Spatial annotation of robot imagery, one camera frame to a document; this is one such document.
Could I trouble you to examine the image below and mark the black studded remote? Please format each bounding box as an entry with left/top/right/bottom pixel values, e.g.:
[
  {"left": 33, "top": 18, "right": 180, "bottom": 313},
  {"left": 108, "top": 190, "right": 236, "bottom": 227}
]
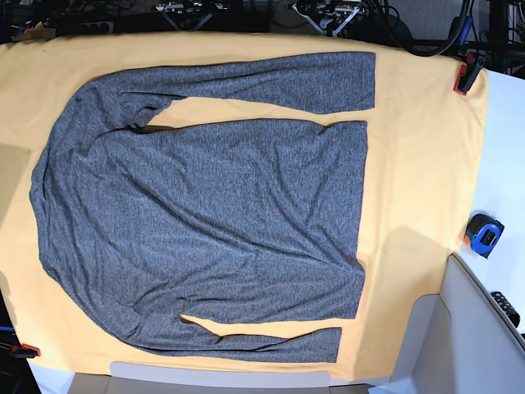
[{"left": 491, "top": 291, "right": 521, "bottom": 328}]

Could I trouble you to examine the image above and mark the blue black tape measure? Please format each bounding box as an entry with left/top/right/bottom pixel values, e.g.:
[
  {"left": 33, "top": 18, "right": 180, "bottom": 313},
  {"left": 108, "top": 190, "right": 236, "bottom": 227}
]
[{"left": 463, "top": 213, "right": 504, "bottom": 259}]

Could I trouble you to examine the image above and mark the yellow table cloth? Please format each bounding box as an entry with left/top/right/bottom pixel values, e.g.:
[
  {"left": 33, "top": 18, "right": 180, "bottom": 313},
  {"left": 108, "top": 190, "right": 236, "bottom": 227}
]
[{"left": 1, "top": 32, "right": 489, "bottom": 381}]

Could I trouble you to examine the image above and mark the red black clamp left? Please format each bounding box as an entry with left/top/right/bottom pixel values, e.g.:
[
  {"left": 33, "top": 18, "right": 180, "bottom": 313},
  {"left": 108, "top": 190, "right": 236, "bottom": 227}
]
[{"left": 7, "top": 344, "right": 40, "bottom": 359}]

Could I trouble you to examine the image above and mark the white cardboard box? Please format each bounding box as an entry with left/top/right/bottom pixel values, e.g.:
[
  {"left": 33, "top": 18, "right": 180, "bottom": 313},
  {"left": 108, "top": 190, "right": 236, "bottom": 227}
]
[
  {"left": 61, "top": 362, "right": 390, "bottom": 394},
  {"left": 386, "top": 254, "right": 524, "bottom": 393}
]

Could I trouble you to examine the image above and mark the grey long-sleeve shirt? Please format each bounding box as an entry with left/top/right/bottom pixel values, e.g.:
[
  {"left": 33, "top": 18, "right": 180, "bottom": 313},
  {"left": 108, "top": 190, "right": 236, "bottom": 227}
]
[{"left": 30, "top": 52, "right": 375, "bottom": 363}]

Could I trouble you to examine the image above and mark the white cardboard box right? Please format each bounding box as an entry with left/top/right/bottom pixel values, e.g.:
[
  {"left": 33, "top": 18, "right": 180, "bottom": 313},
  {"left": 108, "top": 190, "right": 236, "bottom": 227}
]
[{"left": 386, "top": 254, "right": 524, "bottom": 393}]

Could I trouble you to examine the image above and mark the red black clamp right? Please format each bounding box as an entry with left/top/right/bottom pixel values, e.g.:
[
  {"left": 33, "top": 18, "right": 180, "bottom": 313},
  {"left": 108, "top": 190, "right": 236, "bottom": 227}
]
[{"left": 454, "top": 53, "right": 485, "bottom": 96}]

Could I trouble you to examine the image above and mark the white cardboard box bottom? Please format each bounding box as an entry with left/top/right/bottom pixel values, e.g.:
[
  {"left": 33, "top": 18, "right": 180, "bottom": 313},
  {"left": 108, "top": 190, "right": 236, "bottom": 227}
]
[{"left": 61, "top": 362, "right": 390, "bottom": 394}]

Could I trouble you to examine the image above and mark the red black clamp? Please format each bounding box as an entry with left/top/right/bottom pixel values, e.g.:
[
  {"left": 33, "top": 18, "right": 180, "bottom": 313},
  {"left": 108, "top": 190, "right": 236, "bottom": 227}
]
[
  {"left": 454, "top": 53, "right": 485, "bottom": 96},
  {"left": 7, "top": 344, "right": 40, "bottom": 359}
]

